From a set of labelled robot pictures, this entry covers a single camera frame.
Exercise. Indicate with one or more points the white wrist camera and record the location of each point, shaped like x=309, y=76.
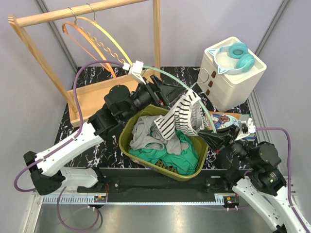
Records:
x=247, y=130
x=135, y=70

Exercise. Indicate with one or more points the teal cat-ear headphones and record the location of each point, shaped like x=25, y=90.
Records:
x=237, y=51

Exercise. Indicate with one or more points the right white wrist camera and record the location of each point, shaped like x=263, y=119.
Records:
x=247, y=130

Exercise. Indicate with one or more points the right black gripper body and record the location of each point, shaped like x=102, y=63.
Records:
x=239, y=150

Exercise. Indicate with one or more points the olive plastic basket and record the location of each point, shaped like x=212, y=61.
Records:
x=126, y=136

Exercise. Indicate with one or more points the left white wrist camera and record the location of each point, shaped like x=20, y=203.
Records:
x=135, y=70

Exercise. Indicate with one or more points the black white striped tank top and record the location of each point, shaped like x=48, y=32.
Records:
x=186, y=116

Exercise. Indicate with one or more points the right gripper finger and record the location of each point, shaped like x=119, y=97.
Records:
x=232, y=130
x=216, y=141

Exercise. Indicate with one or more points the cream drawer cabinet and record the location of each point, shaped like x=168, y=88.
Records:
x=227, y=91

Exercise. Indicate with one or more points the green hanger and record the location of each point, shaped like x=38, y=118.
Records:
x=185, y=87

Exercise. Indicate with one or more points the book with green cover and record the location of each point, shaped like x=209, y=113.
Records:
x=223, y=120

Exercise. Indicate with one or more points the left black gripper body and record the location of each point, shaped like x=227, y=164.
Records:
x=146, y=96

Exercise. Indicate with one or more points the grey tank top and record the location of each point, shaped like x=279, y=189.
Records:
x=146, y=135

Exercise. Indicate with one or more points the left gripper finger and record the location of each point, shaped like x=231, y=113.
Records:
x=157, y=83
x=172, y=93

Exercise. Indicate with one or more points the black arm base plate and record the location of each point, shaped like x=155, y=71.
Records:
x=145, y=186

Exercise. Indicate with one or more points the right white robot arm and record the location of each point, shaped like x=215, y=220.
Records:
x=264, y=187

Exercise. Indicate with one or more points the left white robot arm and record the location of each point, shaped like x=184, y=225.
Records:
x=47, y=169

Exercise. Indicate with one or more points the yellow hanger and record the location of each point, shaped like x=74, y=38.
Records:
x=110, y=46

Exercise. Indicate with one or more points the green tank top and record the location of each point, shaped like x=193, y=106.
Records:
x=185, y=163

